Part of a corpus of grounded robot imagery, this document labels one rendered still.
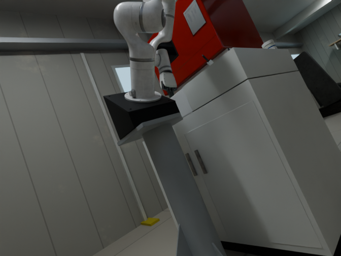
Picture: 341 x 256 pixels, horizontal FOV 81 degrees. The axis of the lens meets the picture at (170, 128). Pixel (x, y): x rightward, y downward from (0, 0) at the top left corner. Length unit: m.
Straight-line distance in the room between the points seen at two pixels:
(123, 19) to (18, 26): 2.31
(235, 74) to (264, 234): 0.74
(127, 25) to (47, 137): 1.81
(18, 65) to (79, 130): 0.97
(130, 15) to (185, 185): 0.78
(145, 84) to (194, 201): 0.60
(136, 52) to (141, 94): 0.19
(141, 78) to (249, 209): 0.81
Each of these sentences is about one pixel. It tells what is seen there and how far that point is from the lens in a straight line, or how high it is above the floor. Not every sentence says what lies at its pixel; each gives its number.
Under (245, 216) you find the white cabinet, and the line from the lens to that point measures 1.14.
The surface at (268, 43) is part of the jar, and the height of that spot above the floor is 1.04.
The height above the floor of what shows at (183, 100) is 0.90.
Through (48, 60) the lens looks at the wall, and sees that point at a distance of 2.96.
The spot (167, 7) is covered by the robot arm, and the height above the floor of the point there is 1.46.
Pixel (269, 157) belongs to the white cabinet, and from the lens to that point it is 0.93.
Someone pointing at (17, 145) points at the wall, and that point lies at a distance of 2.53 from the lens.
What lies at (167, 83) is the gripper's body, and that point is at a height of 1.06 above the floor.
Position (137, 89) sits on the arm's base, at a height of 1.01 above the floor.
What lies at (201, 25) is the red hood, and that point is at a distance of 1.79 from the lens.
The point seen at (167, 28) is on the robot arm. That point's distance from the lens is 1.37.
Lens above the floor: 0.67
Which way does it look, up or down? 6 degrees up
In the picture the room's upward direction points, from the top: 23 degrees counter-clockwise
